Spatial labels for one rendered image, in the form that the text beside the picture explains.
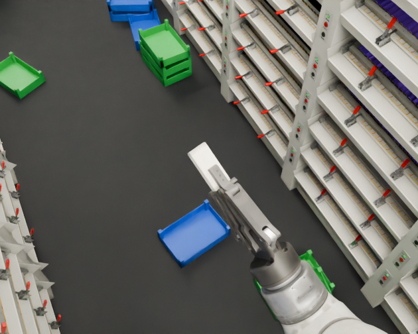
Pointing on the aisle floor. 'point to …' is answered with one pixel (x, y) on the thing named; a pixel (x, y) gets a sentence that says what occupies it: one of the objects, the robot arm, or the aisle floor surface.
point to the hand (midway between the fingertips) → (209, 166)
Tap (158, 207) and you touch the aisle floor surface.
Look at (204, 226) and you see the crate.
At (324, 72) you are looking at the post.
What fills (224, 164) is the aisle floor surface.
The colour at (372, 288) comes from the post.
